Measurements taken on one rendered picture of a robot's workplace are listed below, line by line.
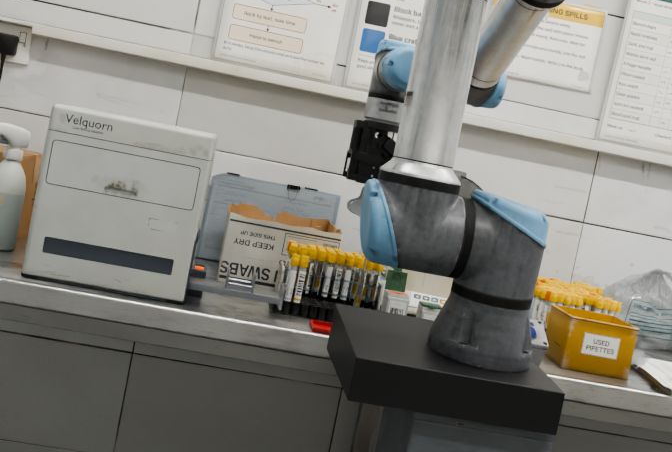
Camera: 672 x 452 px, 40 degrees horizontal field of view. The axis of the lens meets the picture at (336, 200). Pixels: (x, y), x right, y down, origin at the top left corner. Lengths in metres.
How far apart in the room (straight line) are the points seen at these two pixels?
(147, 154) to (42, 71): 0.73
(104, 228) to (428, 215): 0.62
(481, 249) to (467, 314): 0.10
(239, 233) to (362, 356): 0.74
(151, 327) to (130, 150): 0.30
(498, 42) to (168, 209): 0.62
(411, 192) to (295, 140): 1.02
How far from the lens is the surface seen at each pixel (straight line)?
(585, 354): 1.81
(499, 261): 1.29
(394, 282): 1.76
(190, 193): 1.61
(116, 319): 1.61
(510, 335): 1.31
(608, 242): 2.44
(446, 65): 1.27
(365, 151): 1.73
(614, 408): 1.80
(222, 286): 1.65
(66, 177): 1.63
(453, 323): 1.31
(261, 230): 1.91
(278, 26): 2.25
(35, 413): 2.39
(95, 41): 2.24
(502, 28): 1.48
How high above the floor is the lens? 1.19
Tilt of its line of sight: 3 degrees down
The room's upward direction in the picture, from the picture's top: 11 degrees clockwise
